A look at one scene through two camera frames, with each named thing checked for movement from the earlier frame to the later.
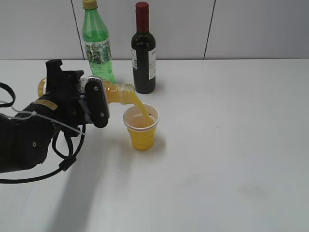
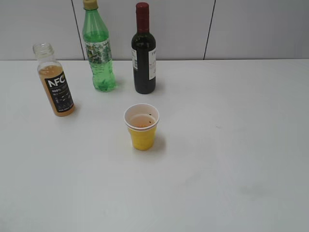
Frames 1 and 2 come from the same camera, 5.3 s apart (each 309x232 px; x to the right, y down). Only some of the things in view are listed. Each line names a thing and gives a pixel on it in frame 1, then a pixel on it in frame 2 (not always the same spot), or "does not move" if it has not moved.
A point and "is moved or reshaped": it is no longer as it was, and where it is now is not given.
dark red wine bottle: (143, 52) does not move
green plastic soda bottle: (95, 36) does not move
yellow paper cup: (142, 133) does not move
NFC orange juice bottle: (118, 94) is moved or reshaped
